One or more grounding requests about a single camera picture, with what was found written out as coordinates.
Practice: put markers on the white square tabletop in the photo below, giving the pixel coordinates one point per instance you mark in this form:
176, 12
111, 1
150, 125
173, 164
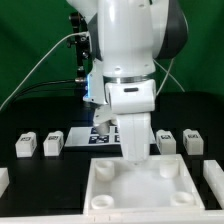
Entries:
160, 184

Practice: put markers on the white obstacle block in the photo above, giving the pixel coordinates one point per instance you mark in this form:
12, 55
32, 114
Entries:
4, 180
214, 176

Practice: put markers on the white left obstacle block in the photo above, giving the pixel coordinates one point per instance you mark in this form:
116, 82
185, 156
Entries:
4, 180

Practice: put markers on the white marker sheet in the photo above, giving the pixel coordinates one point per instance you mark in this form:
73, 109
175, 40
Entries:
88, 136

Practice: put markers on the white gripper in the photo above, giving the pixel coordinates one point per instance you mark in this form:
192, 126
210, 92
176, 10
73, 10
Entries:
134, 132

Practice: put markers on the white right obstacle block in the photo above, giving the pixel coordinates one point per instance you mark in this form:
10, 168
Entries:
214, 176

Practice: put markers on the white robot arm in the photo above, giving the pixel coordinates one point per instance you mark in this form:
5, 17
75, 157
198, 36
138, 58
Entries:
126, 37

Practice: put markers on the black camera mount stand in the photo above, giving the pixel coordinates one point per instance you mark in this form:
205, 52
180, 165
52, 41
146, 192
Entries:
81, 42

